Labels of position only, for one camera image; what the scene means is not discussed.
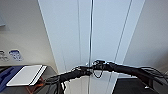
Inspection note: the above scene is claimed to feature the orange folding stand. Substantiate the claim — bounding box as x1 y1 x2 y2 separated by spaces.
25 79 46 94

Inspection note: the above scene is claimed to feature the white flat board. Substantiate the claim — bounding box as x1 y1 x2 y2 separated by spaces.
5 64 48 87

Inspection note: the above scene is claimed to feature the white wardrobe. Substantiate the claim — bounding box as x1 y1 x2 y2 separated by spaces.
36 0 147 94

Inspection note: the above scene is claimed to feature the blue fabric bag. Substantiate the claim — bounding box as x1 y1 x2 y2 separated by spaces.
0 66 24 93

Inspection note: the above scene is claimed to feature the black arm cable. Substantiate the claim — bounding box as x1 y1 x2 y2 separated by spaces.
92 66 104 80
49 78 68 94

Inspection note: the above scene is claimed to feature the wall sign blue print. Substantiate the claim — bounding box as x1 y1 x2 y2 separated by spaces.
8 49 24 62

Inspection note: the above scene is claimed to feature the wall sign dark print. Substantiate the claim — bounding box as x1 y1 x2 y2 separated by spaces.
0 49 8 62

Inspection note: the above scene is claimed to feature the grey wall panel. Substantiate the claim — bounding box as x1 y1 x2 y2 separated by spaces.
0 14 6 30

